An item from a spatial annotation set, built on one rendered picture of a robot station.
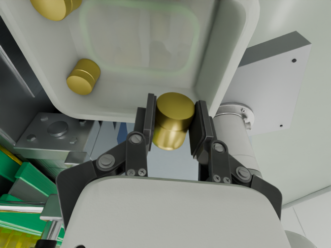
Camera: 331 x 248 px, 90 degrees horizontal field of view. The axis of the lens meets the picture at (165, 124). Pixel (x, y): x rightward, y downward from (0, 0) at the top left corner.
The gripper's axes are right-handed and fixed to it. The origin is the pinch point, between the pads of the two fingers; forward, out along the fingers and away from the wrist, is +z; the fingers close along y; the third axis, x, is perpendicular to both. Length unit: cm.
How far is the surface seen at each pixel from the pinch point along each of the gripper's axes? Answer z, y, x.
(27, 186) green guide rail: 0.6, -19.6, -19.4
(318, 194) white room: 106, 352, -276
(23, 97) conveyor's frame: 9.6, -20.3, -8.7
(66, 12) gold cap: 10.2, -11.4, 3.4
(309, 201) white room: 100, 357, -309
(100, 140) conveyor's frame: 8.8, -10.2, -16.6
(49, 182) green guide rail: 2.9, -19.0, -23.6
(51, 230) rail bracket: -5.9, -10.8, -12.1
